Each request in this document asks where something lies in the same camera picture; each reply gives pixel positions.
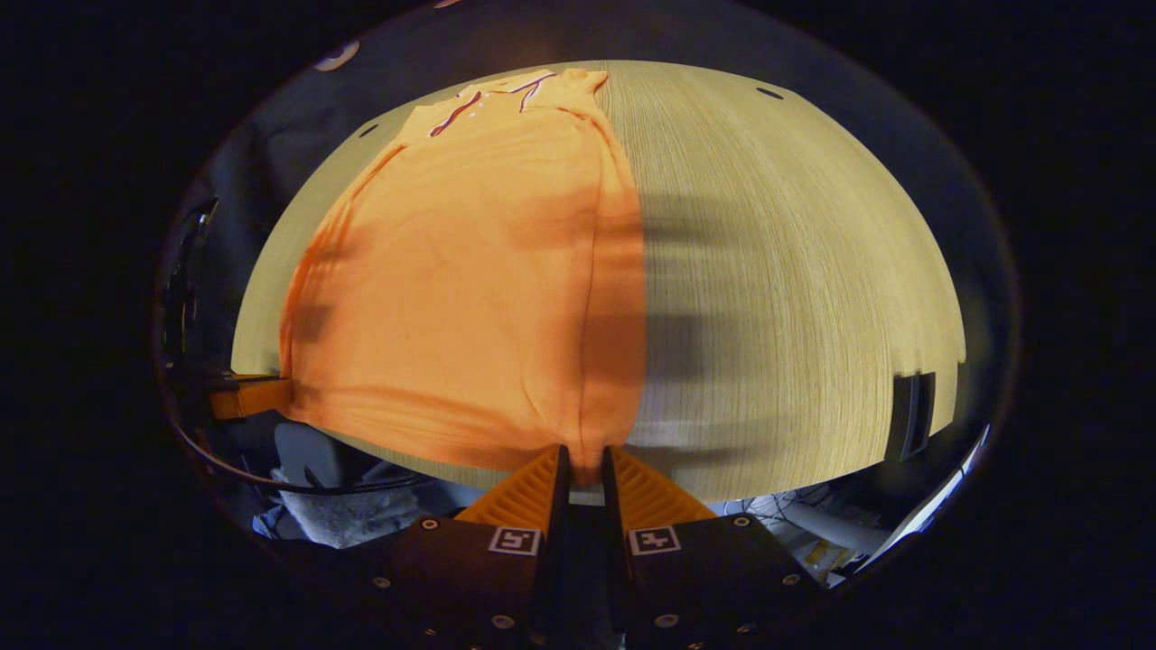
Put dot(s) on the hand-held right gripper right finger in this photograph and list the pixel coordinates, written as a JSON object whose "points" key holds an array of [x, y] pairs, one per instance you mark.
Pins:
{"points": [[611, 487]]}

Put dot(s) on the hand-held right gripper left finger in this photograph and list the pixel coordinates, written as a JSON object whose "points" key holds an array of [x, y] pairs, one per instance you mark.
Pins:
{"points": [[562, 487]]}

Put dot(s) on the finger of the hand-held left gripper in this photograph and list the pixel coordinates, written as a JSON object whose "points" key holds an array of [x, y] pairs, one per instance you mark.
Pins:
{"points": [[257, 397]]}

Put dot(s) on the orange T-shirt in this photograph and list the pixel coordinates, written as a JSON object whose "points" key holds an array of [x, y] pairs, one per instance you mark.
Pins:
{"points": [[452, 298]]}

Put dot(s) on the black stand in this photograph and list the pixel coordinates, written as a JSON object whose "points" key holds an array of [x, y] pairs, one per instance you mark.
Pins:
{"points": [[185, 289]]}

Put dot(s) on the grey fuzzy cloth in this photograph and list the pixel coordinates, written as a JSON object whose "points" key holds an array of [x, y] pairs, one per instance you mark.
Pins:
{"points": [[352, 519]]}

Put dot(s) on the white tube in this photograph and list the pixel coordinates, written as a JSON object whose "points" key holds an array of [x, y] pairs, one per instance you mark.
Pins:
{"points": [[840, 533]]}

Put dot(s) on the black box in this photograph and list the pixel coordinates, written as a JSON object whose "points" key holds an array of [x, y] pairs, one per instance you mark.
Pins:
{"points": [[912, 415]]}

